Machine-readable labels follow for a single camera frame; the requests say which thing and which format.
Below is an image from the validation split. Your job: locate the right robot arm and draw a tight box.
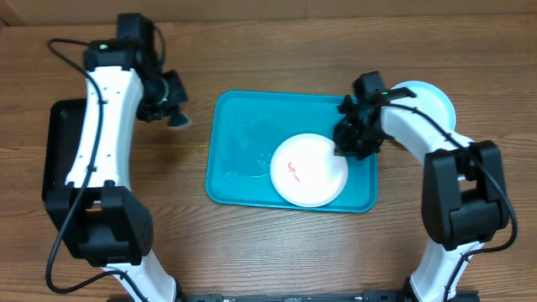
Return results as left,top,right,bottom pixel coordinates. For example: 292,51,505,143
333,71,519,302

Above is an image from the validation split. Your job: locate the white plate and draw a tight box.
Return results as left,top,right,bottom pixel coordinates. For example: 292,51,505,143
269,133,349,208

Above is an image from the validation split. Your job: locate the light blue plate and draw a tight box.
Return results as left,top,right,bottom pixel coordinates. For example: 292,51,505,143
393,81,456,130

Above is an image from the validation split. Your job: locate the black rectangular plastic bin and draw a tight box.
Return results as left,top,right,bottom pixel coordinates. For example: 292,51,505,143
41,98,86,202

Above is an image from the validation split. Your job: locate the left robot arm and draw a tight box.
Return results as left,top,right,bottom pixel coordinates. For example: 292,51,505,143
42,13,189,301

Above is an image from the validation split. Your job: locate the green and pink sponge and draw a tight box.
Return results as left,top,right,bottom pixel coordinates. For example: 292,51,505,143
167,112,190,129

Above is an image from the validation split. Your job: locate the teal plastic serving tray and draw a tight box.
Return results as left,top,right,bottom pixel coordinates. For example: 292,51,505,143
204,89,378,214

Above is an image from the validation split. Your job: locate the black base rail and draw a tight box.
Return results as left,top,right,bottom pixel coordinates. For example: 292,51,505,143
106,289,481,302

